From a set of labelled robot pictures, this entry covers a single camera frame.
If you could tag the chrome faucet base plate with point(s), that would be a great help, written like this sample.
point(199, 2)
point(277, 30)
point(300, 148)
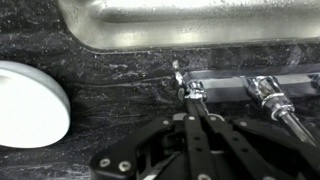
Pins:
point(239, 88)

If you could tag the chrome faucet handle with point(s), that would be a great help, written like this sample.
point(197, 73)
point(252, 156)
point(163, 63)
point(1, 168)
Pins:
point(187, 88)

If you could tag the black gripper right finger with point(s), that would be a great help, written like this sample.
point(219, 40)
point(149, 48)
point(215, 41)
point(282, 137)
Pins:
point(258, 154)

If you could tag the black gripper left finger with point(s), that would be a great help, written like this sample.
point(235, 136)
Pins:
point(164, 149)

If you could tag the stainless steel sink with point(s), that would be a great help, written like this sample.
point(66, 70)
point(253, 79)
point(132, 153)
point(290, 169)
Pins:
point(140, 24)

